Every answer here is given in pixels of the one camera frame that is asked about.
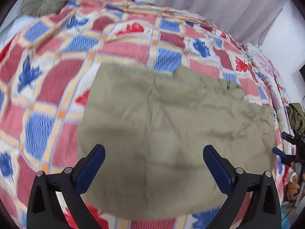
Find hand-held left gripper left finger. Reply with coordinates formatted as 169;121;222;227
27;144;106;229

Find leaf-printed patchwork quilt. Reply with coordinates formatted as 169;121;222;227
0;0;286;229

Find olive green clothes pile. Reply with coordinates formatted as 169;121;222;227
287;102;305;135

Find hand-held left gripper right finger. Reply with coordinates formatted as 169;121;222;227
203;144;282;229

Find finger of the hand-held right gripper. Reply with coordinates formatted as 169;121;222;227
281;131;301;146
272;147;292;165

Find khaki padded jacket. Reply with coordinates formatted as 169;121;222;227
77;63;278;220

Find pink floral blanket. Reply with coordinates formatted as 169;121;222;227
243;42;296;155

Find light blue floral blanket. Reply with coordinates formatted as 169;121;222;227
0;14;36;46

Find pale flowered cloth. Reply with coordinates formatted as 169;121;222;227
281;167;305;220

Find grey curtain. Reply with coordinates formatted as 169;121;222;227
155;0;290;46

